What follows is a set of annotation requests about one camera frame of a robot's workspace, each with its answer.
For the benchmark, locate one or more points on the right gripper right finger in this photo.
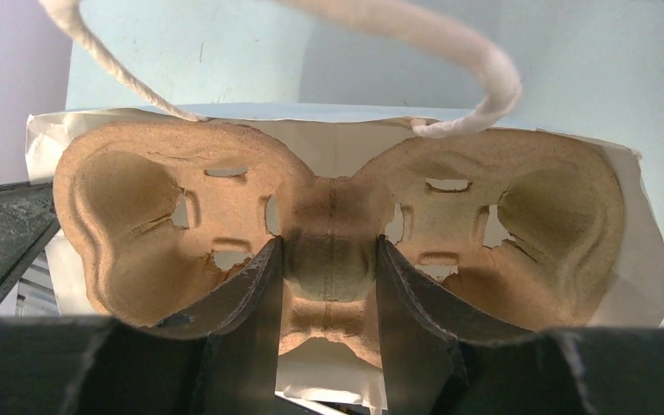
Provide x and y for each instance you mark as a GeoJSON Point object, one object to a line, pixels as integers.
{"type": "Point", "coordinates": [422, 327]}

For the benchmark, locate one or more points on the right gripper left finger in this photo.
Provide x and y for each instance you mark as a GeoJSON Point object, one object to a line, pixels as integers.
{"type": "Point", "coordinates": [239, 324]}

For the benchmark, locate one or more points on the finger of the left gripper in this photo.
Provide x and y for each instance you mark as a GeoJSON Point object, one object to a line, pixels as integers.
{"type": "Point", "coordinates": [27, 223]}

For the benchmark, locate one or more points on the brown pulp cup carrier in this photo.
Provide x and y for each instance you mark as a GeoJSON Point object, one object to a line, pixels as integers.
{"type": "Point", "coordinates": [531, 223]}

